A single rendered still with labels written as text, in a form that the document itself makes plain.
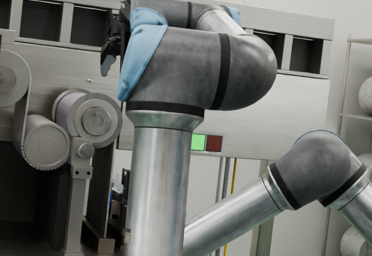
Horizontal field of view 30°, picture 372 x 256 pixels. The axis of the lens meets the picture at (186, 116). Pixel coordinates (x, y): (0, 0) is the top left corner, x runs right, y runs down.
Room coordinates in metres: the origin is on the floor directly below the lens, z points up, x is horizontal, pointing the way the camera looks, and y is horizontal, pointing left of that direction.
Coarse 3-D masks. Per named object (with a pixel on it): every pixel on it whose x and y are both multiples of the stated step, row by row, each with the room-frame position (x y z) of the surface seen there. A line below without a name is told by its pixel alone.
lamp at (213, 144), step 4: (208, 136) 2.28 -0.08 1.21; (212, 136) 2.29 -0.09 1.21; (216, 136) 2.29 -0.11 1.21; (208, 140) 2.28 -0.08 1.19; (212, 140) 2.29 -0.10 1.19; (216, 140) 2.29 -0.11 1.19; (220, 140) 2.30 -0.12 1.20; (208, 144) 2.28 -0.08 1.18; (212, 144) 2.29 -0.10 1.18; (216, 144) 2.29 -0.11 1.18; (220, 144) 2.30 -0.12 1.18; (208, 148) 2.28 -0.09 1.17; (212, 148) 2.29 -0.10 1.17; (216, 148) 2.29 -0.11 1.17
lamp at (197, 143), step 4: (192, 136) 2.26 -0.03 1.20; (196, 136) 2.27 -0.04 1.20; (200, 136) 2.27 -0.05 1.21; (204, 136) 2.28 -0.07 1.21; (192, 140) 2.26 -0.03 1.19; (196, 140) 2.27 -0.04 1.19; (200, 140) 2.27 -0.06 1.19; (204, 140) 2.28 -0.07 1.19; (192, 144) 2.26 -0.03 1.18; (196, 144) 2.27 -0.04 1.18; (200, 144) 2.27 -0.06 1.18; (192, 148) 2.26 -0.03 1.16; (196, 148) 2.27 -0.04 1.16; (200, 148) 2.27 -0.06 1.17
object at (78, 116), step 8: (88, 104) 1.80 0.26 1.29; (96, 104) 1.81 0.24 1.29; (104, 104) 1.82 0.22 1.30; (80, 112) 1.80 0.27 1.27; (112, 112) 1.83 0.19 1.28; (80, 120) 1.80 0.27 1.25; (112, 120) 1.83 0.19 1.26; (80, 128) 1.80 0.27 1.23; (112, 128) 1.83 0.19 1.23; (80, 136) 1.80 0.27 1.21; (88, 136) 1.81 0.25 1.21; (96, 136) 1.82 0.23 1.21; (104, 136) 1.82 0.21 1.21
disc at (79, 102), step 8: (88, 96) 1.81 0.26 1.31; (96, 96) 1.82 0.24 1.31; (104, 96) 1.83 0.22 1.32; (80, 104) 1.81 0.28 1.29; (112, 104) 1.84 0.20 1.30; (72, 112) 1.80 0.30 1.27; (120, 112) 1.85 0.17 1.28; (72, 120) 1.80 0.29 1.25; (120, 120) 1.85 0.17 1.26; (72, 128) 1.80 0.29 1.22; (120, 128) 1.85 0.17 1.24; (72, 136) 1.80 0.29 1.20; (112, 136) 1.84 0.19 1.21; (96, 144) 1.83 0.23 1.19; (104, 144) 1.83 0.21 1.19
